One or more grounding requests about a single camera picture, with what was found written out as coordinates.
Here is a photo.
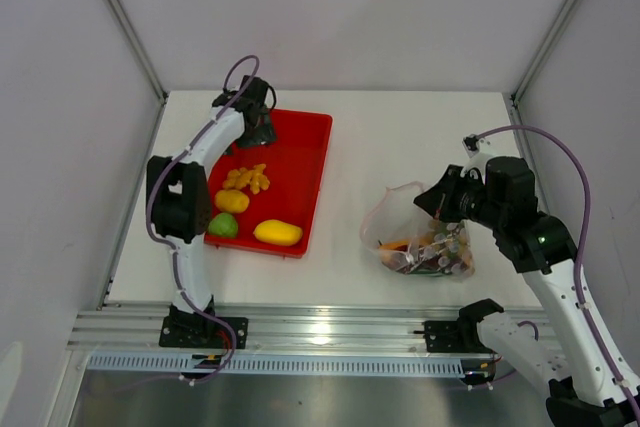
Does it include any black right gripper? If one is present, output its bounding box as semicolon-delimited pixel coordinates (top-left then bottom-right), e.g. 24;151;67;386
413;164;506;231

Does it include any orange ginger root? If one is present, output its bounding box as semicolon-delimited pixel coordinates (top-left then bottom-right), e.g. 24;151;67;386
222;163;271;195

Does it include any tan longan fruit bunch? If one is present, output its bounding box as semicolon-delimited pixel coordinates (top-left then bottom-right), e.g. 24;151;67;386
418;223;474;273

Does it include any yellow potato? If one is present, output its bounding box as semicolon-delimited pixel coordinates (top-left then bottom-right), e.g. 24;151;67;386
214;189;250;214

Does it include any green custard apple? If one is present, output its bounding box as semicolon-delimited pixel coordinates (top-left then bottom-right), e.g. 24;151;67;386
207;212;239;239

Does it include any yellow mango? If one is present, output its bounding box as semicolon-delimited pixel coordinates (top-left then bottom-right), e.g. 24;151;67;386
253;219;303;247

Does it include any clear zip top bag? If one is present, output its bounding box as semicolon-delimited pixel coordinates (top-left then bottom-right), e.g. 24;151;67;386
359;182;450;267

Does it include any sliced cured ham piece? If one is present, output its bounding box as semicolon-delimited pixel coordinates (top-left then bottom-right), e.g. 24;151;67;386
376;240;475;277

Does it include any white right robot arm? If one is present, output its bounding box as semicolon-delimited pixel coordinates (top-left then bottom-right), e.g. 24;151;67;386
414;156;639;426

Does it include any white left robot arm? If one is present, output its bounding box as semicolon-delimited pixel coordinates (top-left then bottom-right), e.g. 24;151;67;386
145;75;277;347

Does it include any red plastic tray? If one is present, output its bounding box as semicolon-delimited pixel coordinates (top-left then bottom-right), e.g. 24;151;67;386
204;109;333;258

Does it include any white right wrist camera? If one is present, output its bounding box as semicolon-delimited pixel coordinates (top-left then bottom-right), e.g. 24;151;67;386
462;135;496;177

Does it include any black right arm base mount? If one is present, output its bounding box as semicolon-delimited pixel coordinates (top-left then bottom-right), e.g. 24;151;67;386
413;320;487;354

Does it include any aluminium rail profile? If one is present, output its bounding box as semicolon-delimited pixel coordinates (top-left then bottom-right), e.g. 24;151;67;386
67;304;459;357

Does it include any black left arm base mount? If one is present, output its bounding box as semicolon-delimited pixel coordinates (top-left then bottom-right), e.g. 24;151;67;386
159;305;249;350

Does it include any slotted grey cable duct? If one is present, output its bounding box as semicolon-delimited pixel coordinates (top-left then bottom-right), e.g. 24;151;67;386
87;351;465;379

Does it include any left aluminium frame post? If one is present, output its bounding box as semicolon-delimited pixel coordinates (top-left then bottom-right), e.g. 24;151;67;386
103;0;168;102

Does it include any aluminium frame post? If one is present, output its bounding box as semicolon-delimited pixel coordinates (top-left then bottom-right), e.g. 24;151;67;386
510;0;583;109
103;0;168;102

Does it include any right aluminium frame post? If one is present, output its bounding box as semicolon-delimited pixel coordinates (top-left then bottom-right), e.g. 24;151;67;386
510;0;583;109

